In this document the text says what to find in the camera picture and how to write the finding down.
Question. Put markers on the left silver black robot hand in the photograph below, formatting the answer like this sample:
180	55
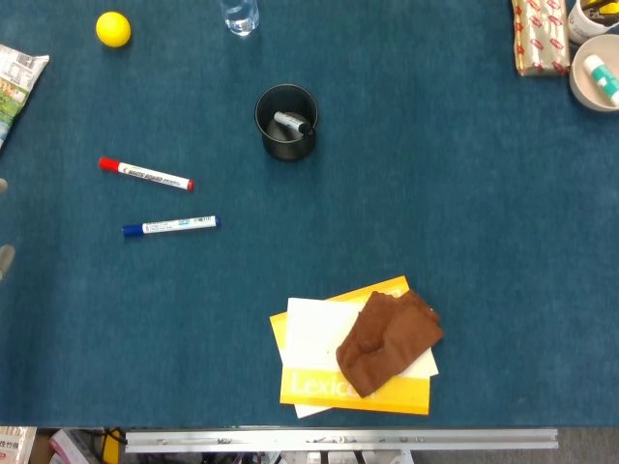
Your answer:
6	258

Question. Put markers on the red whiteboard marker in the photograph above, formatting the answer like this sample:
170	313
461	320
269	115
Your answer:
145	174

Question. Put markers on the blue whiteboard marker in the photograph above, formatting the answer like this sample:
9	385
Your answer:
169	225

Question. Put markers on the black mesh pen cup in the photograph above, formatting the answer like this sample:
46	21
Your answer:
285	150

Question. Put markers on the black marker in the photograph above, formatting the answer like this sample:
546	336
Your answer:
287	118

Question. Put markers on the white green snack bag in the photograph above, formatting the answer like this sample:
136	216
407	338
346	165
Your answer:
17	87

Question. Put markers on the white red printed booklet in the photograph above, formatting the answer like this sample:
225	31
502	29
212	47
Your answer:
14	447

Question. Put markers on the pink white packet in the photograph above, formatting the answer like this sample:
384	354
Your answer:
67	447

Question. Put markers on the yellow box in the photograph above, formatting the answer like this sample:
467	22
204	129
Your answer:
111	447

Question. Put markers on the yellow ball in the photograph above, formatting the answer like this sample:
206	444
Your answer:
113	30

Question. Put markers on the white paper sheet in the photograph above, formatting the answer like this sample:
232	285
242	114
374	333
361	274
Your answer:
314	333

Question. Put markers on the clear plastic water bottle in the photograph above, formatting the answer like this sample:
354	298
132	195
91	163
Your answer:
239	17

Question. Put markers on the brown folded cloth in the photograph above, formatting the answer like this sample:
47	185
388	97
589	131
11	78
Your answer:
387	343

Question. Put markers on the yellow Lexicon notebook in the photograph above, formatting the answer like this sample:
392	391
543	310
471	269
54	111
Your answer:
411	394

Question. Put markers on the gold red-printed snack package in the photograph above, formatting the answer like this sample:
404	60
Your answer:
541	38

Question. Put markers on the beige bowl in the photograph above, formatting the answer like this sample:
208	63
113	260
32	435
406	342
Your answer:
582	82

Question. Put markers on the white paper cup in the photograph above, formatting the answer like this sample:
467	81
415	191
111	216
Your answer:
582	26

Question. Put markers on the white green glue stick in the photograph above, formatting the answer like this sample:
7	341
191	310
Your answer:
602	79

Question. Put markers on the yellow black tool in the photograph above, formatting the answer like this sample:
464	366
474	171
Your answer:
599	6

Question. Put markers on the aluminium profile rail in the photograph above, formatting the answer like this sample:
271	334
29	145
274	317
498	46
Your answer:
338	441

